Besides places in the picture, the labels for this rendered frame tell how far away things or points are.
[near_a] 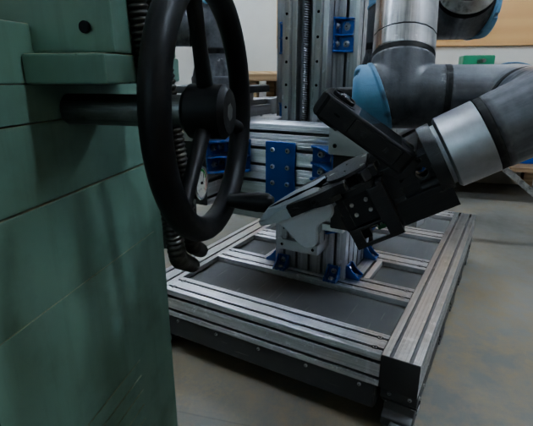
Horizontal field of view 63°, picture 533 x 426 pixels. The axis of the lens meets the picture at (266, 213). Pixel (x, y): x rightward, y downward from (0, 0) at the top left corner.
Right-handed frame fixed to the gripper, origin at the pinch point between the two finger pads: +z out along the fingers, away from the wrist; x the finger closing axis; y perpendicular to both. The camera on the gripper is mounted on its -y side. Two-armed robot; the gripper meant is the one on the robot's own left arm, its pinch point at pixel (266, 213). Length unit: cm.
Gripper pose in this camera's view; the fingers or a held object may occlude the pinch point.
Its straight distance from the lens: 51.3
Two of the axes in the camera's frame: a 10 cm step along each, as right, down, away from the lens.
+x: 2.4, -3.4, 9.1
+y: 4.8, 8.6, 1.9
